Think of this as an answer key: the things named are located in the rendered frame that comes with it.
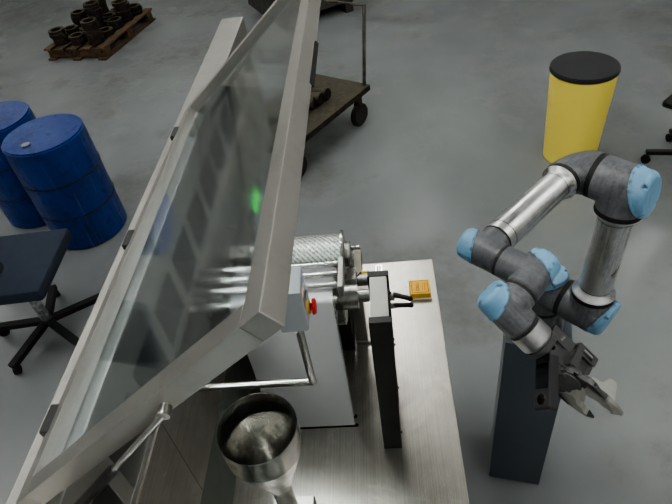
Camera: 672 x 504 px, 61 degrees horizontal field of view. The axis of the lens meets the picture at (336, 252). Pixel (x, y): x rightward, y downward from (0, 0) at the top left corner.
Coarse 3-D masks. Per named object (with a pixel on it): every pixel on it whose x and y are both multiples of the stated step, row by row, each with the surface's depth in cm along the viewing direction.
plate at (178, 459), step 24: (144, 192) 171; (48, 408) 117; (192, 408) 128; (216, 408) 145; (168, 432) 114; (192, 432) 127; (168, 456) 114; (192, 456) 126; (144, 480) 103; (168, 480) 113; (192, 480) 125
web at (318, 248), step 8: (296, 240) 166; (304, 240) 165; (312, 240) 165; (320, 240) 164; (328, 240) 164; (336, 240) 164; (296, 248) 164; (304, 248) 163; (312, 248) 163; (320, 248) 163; (328, 248) 162; (336, 248) 162; (296, 256) 163; (304, 256) 163; (312, 256) 163; (320, 256) 162; (328, 256) 162; (336, 256) 162; (336, 280) 150; (336, 320) 138; (344, 320) 160; (344, 360) 149; (352, 408) 165
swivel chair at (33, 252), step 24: (0, 240) 313; (24, 240) 310; (48, 240) 307; (0, 264) 280; (24, 264) 295; (48, 264) 293; (0, 288) 283; (24, 288) 281; (48, 288) 288; (48, 312) 326; (72, 312) 333; (72, 336) 317
